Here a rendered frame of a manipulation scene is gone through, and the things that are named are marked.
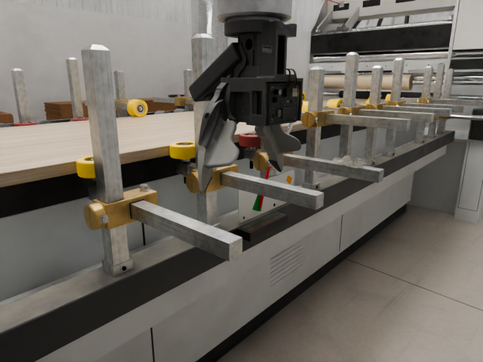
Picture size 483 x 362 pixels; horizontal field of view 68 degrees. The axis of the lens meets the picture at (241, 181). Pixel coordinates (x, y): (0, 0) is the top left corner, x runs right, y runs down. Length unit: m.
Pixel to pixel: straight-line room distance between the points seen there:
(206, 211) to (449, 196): 2.75
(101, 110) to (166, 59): 8.78
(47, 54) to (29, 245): 7.45
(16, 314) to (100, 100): 0.38
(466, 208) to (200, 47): 2.76
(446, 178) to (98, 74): 3.03
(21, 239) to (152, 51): 8.51
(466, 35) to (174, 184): 2.54
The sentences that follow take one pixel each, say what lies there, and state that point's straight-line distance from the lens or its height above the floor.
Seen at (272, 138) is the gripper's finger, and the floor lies 0.99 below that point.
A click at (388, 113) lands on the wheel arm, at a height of 0.95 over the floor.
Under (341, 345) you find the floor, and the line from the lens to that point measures 1.71.
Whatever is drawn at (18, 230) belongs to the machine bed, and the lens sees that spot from 0.91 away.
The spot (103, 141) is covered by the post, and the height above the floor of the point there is 0.97.
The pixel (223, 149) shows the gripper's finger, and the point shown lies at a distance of 0.43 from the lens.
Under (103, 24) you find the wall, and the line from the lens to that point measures 8.76.
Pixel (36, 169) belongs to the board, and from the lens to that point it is 0.85.
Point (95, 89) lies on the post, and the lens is 0.68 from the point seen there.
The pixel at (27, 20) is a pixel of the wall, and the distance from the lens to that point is 8.25.
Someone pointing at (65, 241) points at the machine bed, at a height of 0.71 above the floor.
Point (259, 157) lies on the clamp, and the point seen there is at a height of 0.86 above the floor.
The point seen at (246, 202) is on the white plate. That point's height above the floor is 0.75.
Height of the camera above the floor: 1.08
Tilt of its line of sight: 16 degrees down
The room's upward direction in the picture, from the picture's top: straight up
